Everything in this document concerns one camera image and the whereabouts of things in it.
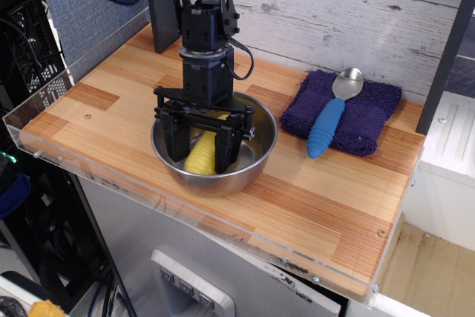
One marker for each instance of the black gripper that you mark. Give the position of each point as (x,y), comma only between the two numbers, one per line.
(205,101)

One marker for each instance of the yellow plastic corn cob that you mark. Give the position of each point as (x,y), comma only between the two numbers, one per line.
(201,159)

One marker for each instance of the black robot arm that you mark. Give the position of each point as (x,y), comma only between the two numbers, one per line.
(207,25)

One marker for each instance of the stainless steel pot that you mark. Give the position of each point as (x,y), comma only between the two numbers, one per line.
(251,159)

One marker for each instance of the purple folded towel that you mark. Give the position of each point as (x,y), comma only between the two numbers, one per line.
(361,122)

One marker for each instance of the silver control panel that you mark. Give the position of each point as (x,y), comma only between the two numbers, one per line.
(197,296)

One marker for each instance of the clear acrylic table guard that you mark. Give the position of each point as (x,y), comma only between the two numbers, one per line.
(330,220)

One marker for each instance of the black perforated crate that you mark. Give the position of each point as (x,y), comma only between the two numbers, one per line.
(30,56)

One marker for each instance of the yellow object bottom left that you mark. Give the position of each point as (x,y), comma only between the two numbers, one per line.
(45,309)

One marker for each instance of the dark grey left post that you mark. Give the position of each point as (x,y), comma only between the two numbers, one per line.
(163,23)

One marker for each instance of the dark grey post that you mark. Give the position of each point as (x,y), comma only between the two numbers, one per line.
(460,25)
(163,23)

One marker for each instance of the blue handled metal spoon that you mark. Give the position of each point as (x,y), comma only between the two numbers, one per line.
(347,84)

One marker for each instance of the dark grey right post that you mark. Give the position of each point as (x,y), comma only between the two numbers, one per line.
(460,25)

